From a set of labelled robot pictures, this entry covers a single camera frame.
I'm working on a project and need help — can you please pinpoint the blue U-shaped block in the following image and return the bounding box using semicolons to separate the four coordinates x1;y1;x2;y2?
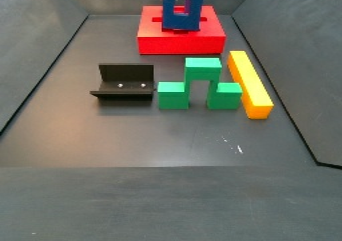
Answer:
161;0;203;31

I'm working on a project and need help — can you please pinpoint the yellow long bar block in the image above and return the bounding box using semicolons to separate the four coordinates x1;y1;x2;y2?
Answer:
227;51;274;120

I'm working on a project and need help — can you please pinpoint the green stepped arch block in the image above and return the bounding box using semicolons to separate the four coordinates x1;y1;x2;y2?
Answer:
157;57;243;110

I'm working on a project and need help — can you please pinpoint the red base block with slots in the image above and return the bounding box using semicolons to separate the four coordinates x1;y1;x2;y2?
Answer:
136;6;225;55

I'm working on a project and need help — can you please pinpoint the purple U-shaped block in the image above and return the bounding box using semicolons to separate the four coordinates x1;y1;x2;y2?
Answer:
184;0;191;14

